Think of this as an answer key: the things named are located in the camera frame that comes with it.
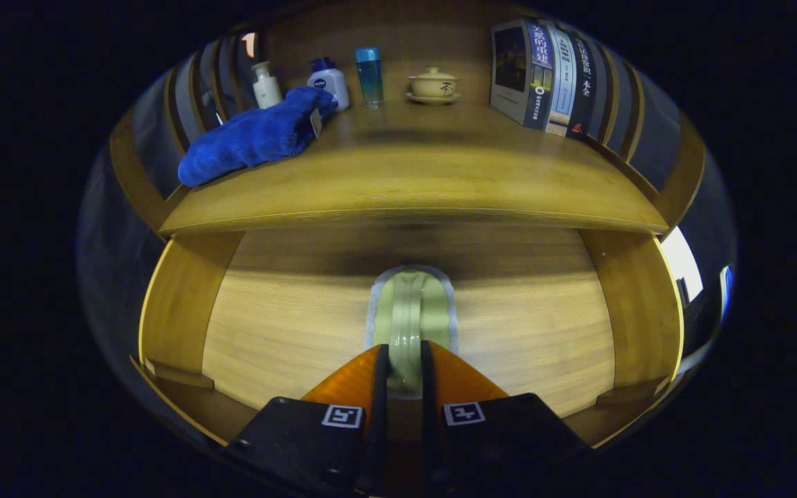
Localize white lotion bottle blue cap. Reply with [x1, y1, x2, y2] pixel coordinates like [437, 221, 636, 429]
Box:
[306, 57, 351, 113]

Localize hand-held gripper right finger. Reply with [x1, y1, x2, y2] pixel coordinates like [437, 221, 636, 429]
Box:
[419, 340, 589, 495]

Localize wooden drawer with black knob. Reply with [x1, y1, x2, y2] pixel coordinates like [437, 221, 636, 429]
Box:
[127, 225, 686, 450]

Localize white power strip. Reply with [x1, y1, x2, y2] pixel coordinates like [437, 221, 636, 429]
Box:
[719, 265, 735, 319]

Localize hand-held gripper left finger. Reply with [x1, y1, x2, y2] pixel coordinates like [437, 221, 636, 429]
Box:
[222, 344, 391, 498]

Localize teal bottle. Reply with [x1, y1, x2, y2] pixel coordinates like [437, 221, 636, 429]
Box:
[354, 46, 385, 109]

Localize blue towel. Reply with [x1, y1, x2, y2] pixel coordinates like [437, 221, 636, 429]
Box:
[178, 86, 338, 187]

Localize beige lidded tea cup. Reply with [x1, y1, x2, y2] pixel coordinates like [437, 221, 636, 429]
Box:
[406, 66, 462, 106]

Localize white pump bottle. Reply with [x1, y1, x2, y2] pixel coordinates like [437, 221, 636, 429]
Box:
[251, 61, 283, 109]

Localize wooden countertop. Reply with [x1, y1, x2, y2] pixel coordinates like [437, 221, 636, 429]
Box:
[160, 97, 669, 236]

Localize blue spine book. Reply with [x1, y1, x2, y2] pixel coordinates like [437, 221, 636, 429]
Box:
[490, 19, 555, 130]

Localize pale spine book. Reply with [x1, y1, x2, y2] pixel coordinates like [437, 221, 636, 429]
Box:
[544, 26, 577, 137]

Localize black spine book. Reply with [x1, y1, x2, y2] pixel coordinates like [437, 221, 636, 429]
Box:
[565, 33, 598, 142]

